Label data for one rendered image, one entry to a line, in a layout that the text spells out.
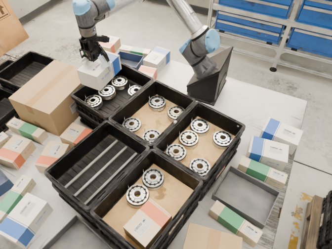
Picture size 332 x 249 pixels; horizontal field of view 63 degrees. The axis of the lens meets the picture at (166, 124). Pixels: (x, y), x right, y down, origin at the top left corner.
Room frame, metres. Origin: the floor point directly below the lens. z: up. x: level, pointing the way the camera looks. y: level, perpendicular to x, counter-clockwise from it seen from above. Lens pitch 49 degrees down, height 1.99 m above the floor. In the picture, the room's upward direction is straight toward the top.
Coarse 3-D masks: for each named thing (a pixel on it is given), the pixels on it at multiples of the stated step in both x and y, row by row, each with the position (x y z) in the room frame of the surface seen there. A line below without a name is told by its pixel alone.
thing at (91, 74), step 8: (112, 56) 1.19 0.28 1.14; (88, 64) 1.12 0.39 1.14; (96, 64) 1.12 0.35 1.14; (112, 64) 1.14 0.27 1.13; (120, 64) 1.20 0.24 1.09; (80, 72) 1.07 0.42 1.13; (88, 72) 1.06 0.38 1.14; (96, 72) 1.06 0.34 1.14; (104, 72) 1.08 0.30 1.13; (112, 72) 1.13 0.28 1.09; (80, 80) 1.08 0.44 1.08; (88, 80) 1.05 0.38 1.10; (96, 80) 1.03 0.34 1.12; (104, 80) 1.07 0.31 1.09; (96, 88) 1.04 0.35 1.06
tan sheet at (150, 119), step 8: (168, 104) 1.15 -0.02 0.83; (136, 112) 1.09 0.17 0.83; (144, 112) 1.09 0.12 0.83; (152, 112) 1.09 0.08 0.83; (160, 112) 1.08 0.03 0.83; (144, 120) 1.02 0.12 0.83; (152, 120) 1.02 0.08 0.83; (160, 120) 1.02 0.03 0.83; (168, 120) 1.02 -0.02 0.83; (144, 128) 0.96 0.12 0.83; (152, 128) 0.96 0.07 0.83; (160, 128) 0.96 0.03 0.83
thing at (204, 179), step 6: (198, 102) 1.06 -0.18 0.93; (192, 108) 1.02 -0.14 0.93; (210, 108) 1.02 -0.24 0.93; (186, 114) 0.98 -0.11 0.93; (222, 114) 0.97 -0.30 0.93; (180, 120) 0.93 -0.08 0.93; (234, 120) 0.93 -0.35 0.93; (174, 126) 0.89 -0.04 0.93; (168, 132) 0.85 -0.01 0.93; (240, 132) 0.85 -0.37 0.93; (162, 138) 0.83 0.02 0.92; (234, 138) 0.81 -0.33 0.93; (156, 144) 0.78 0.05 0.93; (156, 150) 0.75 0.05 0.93; (228, 150) 0.75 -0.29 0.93; (168, 156) 0.72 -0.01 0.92; (222, 156) 0.71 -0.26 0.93; (216, 162) 0.68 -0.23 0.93; (186, 168) 0.65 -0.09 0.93; (210, 168) 0.64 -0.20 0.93; (198, 174) 0.61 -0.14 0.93; (210, 174) 0.62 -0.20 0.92; (204, 180) 0.59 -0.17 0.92
